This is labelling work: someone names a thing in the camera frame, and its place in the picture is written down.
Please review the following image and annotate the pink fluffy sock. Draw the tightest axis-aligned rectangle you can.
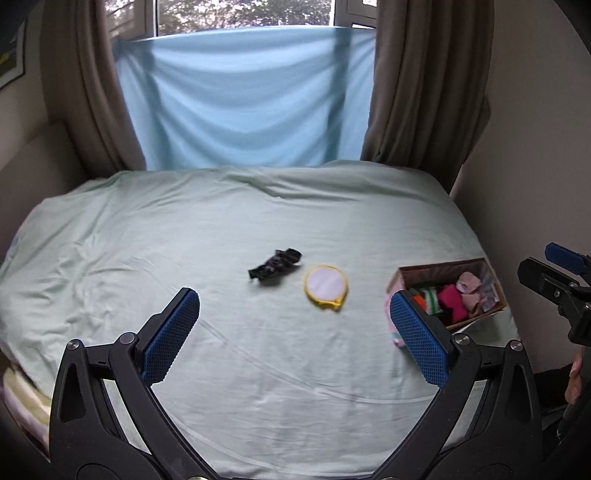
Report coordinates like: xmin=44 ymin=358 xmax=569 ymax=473
xmin=456 ymin=272 xmax=482 ymax=315

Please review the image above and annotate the light blue hanging cloth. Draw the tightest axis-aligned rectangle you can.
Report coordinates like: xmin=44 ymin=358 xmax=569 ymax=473
xmin=112 ymin=25 xmax=378 ymax=169

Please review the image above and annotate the brown curtain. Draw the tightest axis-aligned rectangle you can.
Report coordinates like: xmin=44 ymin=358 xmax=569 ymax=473
xmin=359 ymin=0 xmax=493 ymax=193
xmin=38 ymin=0 xmax=149 ymax=179

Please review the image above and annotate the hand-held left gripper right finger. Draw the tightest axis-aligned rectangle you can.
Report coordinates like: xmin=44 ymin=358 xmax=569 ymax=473
xmin=374 ymin=289 xmax=543 ymax=480

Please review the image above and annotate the round white pad yellow rim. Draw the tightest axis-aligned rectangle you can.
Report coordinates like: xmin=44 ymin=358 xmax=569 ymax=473
xmin=304 ymin=264 xmax=350 ymax=312

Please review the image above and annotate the cardboard box with pink outside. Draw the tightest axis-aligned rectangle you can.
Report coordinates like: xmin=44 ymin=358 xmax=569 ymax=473
xmin=383 ymin=257 xmax=508 ymax=348

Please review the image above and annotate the black lace scrunchie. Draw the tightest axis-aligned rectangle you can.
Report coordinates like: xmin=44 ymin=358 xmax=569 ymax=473
xmin=247 ymin=248 xmax=304 ymax=282

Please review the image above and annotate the framed wall poster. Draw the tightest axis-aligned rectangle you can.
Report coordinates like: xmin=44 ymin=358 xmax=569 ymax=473
xmin=0 ymin=18 xmax=29 ymax=90

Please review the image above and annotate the striped folded blanket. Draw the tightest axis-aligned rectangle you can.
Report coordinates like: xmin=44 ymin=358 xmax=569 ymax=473
xmin=1 ymin=368 xmax=52 ymax=452

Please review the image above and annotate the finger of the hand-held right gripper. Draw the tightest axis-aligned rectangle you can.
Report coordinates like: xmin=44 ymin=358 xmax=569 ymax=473
xmin=544 ymin=243 xmax=591 ymax=278
xmin=516 ymin=257 xmax=591 ymax=324

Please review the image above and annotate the window with white frame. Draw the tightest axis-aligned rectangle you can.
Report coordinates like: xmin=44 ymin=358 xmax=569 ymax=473
xmin=106 ymin=0 xmax=380 ymax=43

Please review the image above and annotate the bed with pale green sheet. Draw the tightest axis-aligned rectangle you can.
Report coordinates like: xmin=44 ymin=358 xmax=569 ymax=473
xmin=0 ymin=159 xmax=537 ymax=468

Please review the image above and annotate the person's right hand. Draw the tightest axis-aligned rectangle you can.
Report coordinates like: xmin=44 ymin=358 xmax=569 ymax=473
xmin=564 ymin=355 xmax=585 ymax=408

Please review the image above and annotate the beige upholstered headboard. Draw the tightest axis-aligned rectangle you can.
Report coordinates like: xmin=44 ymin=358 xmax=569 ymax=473
xmin=0 ymin=121 xmax=89 ymax=265

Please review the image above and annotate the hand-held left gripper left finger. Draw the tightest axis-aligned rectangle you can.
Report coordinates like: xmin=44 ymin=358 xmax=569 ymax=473
xmin=48 ymin=287 xmax=218 ymax=480

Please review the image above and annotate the tree outside window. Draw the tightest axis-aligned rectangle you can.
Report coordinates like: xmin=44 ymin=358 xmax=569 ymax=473
xmin=108 ymin=0 xmax=333 ymax=38

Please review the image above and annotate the magenta fabric pouch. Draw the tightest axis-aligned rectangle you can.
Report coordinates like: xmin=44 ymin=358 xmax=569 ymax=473
xmin=438 ymin=285 xmax=468 ymax=324

